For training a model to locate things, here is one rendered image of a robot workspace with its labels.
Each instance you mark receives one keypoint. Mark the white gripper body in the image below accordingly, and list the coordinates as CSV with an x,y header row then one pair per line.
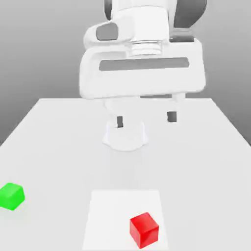
x,y
141,82

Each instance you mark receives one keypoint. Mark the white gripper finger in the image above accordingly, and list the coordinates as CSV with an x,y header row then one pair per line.
x,y
119,121
172,116

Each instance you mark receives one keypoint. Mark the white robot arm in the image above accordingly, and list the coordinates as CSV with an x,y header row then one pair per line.
x,y
141,21

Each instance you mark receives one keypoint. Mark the small red cube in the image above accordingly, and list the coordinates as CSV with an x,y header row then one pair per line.
x,y
144,230

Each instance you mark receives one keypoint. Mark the small green cube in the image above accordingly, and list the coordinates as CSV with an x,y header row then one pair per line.
x,y
11,196

